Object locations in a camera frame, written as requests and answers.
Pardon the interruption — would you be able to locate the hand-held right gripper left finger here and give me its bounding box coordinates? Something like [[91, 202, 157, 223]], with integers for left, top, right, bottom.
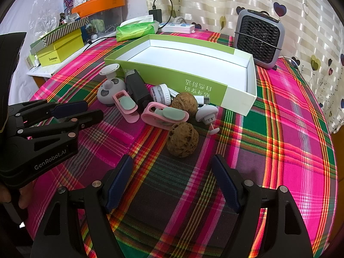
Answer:
[[31, 154, 135, 258]]

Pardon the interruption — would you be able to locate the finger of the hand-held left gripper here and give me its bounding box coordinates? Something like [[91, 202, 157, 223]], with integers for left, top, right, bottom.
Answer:
[[16, 110, 104, 141], [8, 100, 88, 120]]

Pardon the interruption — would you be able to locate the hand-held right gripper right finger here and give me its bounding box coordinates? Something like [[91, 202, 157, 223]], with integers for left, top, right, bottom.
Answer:
[[211, 154, 313, 258]]

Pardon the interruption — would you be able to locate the pink clip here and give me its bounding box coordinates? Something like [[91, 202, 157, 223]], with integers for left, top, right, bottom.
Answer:
[[112, 89, 140, 124], [141, 102, 190, 129]]

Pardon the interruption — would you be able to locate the black rectangular device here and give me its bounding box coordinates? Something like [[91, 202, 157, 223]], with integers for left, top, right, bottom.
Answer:
[[126, 69, 151, 107]]

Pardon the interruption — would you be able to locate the brown walnut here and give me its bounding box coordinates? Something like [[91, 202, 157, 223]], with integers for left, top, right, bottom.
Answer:
[[166, 122, 199, 158], [171, 92, 191, 111]]

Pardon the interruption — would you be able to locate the white mushroom light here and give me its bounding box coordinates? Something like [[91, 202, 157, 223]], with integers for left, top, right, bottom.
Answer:
[[195, 105, 220, 135]]

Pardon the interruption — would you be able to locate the white round jar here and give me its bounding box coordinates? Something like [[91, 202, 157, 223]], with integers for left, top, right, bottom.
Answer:
[[150, 84, 172, 105]]

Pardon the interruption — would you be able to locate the white usb cable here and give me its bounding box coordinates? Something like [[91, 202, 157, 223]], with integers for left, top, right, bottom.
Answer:
[[170, 90, 211, 105]]

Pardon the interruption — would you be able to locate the green cardboard box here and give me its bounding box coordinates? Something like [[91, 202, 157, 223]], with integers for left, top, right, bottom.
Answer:
[[104, 34, 258, 117]]

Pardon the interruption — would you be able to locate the person's left hand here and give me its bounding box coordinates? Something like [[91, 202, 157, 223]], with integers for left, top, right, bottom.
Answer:
[[0, 181, 35, 213]]

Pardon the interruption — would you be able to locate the white panda gadget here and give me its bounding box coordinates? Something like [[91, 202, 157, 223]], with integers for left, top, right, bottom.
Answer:
[[97, 63, 127, 105]]

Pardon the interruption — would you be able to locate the yellow box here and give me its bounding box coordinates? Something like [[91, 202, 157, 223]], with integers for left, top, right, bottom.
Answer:
[[36, 29, 84, 68]]

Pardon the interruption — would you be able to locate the plaid tablecloth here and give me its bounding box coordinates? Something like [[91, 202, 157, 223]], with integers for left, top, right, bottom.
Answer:
[[27, 29, 339, 258]]

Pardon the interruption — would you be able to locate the striped box lid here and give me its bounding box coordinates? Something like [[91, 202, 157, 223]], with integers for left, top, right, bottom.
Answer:
[[29, 17, 89, 55]]

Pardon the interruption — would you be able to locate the clear plastic bag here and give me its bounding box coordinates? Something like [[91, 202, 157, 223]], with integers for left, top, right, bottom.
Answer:
[[28, 0, 66, 37]]

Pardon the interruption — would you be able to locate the green tissue pack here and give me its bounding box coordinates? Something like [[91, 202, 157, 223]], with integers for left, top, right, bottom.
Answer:
[[115, 16, 160, 42]]

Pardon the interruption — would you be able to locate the orange lid storage bin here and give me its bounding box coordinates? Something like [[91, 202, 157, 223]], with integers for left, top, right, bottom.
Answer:
[[71, 0, 127, 33]]

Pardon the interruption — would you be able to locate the black charger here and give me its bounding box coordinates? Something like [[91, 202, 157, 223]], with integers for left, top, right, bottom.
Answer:
[[149, 9, 162, 23]]

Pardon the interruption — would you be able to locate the white power strip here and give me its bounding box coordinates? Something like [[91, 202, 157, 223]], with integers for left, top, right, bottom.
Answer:
[[158, 21, 195, 34]]

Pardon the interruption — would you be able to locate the grey desk heater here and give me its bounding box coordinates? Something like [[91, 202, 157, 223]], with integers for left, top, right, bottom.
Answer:
[[232, 5, 286, 69]]

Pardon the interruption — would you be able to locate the thin black cable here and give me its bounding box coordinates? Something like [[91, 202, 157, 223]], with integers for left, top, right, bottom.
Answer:
[[86, 36, 118, 45]]

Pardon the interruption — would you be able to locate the black charger cable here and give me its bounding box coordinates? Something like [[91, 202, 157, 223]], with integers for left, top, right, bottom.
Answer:
[[152, 0, 175, 26]]

